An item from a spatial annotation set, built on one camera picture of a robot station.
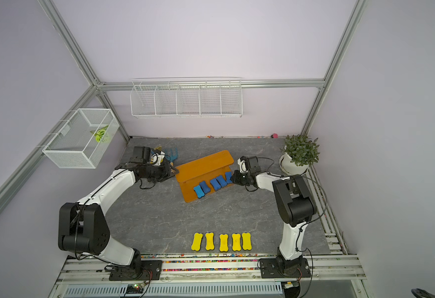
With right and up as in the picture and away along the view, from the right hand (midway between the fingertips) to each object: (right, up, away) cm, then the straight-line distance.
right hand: (230, 177), depth 99 cm
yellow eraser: (-15, -25, -20) cm, 35 cm away
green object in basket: (-58, +21, -18) cm, 65 cm away
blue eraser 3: (-5, -2, -2) cm, 6 cm away
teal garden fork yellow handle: (-35, +10, +13) cm, 39 cm away
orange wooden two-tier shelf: (-20, +2, -9) cm, 22 cm away
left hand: (-26, +3, -13) cm, 29 cm away
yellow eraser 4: (+2, -26, -20) cm, 33 cm away
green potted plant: (+33, +14, -12) cm, 38 cm away
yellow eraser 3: (-4, -26, -20) cm, 33 cm away
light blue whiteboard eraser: (-16, -7, -5) cm, 18 cm away
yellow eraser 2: (-10, -25, -19) cm, 33 cm away
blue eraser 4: (-1, +1, 0) cm, 2 cm away
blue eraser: (-14, -5, -3) cm, 15 cm away
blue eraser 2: (-8, -4, -2) cm, 9 cm away
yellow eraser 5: (+6, -27, -19) cm, 34 cm away
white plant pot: (+32, +5, -1) cm, 32 cm away
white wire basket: (-67, +18, -17) cm, 72 cm away
